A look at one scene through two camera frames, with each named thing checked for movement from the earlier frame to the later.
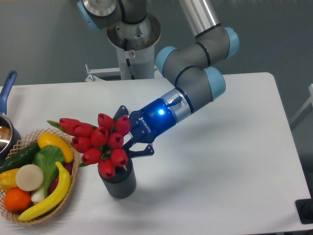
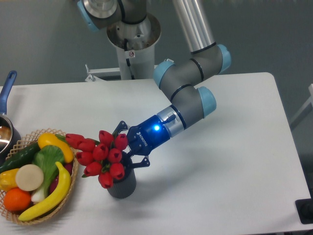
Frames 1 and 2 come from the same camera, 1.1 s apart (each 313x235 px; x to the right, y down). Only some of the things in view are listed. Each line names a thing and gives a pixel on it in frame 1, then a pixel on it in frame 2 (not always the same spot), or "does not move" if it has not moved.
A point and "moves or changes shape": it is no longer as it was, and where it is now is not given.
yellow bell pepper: [8, 179] does not move
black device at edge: [304, 209] does not move
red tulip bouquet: [100, 144] moves or changes shape
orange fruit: [16, 199] does not move
